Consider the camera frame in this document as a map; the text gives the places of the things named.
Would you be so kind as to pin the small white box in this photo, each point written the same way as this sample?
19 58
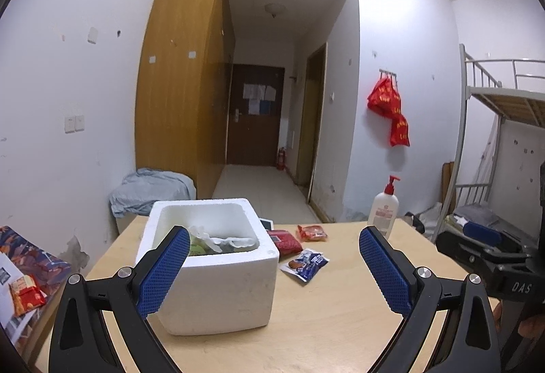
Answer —
267 225

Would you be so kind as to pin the white wall switch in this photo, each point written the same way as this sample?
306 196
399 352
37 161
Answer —
92 35

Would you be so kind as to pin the blue paper sheet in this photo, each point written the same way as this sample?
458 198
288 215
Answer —
265 107

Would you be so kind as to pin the small orange snack packet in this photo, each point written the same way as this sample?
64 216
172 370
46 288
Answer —
313 232

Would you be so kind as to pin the white lotion pump bottle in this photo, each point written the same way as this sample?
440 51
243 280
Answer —
383 215

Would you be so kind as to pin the double wall socket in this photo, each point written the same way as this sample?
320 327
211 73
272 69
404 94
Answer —
74 123

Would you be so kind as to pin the red fire extinguisher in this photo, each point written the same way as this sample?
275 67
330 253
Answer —
281 159

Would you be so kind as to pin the small red snack packet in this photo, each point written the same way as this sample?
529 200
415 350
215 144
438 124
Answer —
27 296

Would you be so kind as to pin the metal bunk bed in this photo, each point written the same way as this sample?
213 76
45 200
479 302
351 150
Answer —
511 100

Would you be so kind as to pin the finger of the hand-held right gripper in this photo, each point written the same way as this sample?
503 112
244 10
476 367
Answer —
483 233
468 251

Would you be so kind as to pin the red bag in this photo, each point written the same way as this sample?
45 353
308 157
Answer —
385 98
400 132

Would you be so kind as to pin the large red snack packet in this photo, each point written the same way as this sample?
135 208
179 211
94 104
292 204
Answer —
287 243

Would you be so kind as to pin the grey sock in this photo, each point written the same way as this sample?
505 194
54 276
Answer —
232 249

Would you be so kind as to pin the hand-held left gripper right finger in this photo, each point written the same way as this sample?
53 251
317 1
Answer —
385 271

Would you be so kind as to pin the white paper sheet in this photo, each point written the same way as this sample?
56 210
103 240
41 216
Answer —
253 107
271 93
254 91

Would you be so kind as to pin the grey-blue cloth pile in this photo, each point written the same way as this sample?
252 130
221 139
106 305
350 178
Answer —
149 190

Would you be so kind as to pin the metal wall hook rack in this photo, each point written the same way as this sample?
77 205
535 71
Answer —
388 73

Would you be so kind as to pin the wooden wardrobe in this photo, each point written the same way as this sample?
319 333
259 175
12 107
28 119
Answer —
179 100

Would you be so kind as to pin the grey clothes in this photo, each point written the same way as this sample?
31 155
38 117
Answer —
479 214

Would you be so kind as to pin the person's right hand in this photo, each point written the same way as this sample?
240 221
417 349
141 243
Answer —
532 324

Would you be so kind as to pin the green snack packet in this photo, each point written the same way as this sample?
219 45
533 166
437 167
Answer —
195 248

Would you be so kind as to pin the dark brown door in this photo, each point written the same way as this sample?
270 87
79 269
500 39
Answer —
255 139

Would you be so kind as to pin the blue snack packet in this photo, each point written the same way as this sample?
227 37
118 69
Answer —
306 264

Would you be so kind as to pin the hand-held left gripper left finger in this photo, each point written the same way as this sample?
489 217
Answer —
164 271

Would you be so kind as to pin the white foam box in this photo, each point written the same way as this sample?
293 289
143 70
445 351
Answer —
221 288

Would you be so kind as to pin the wooden side door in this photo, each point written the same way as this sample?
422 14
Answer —
311 130

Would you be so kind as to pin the wooden board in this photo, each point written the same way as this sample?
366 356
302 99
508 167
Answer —
447 186

